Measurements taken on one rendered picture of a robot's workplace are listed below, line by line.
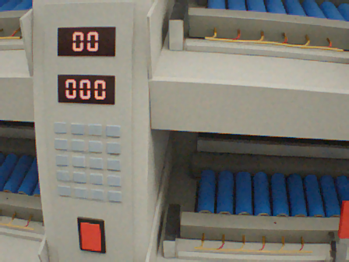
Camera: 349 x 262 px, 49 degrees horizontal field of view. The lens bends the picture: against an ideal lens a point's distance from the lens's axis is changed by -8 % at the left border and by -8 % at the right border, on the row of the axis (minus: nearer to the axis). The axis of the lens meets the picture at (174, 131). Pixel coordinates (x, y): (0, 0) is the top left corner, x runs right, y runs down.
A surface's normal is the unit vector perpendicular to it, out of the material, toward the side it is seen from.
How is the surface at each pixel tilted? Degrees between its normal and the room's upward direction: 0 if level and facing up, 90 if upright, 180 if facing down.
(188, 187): 21
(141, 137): 90
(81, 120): 90
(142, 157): 90
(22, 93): 111
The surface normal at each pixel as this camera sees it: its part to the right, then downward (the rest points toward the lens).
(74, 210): -0.11, 0.27
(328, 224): 0.00, -0.80
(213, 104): -0.11, 0.59
